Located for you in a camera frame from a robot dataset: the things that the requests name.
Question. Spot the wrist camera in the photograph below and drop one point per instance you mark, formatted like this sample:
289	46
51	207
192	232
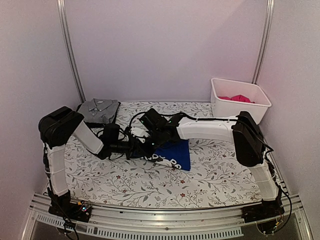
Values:
151	120
110	134

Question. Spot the right aluminium frame post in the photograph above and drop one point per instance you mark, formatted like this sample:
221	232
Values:
270	5

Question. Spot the blue t-shirt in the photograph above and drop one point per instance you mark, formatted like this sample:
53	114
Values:
174	155

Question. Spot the left aluminium frame post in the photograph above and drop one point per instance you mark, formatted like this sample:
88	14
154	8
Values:
61	7

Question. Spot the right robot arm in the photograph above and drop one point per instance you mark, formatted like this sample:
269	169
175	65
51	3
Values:
250	149

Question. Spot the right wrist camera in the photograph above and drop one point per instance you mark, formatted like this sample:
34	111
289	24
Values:
151	120

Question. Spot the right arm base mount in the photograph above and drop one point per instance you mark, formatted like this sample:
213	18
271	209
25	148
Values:
267	215

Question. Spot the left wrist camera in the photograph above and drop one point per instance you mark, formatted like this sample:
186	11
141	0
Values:
110	134

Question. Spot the aluminium frame post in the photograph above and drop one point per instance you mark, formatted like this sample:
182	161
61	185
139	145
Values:
270	5
61	7

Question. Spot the grey shirt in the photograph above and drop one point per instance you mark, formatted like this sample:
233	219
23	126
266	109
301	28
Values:
99	111

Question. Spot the white plastic laundry bin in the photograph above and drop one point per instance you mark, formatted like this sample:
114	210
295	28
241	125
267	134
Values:
220	88

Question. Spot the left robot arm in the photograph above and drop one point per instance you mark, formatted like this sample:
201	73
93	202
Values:
55	130

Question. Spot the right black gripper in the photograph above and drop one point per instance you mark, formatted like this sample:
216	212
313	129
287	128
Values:
151	152

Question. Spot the front aluminium rail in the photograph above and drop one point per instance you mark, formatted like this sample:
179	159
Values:
117	222

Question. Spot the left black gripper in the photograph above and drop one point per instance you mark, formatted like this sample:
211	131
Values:
133	142

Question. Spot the pink garment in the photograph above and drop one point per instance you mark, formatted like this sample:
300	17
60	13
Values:
237	98

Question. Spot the floral tablecloth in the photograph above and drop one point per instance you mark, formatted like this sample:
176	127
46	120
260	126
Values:
215	178

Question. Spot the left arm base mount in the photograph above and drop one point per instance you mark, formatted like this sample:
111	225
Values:
64	207

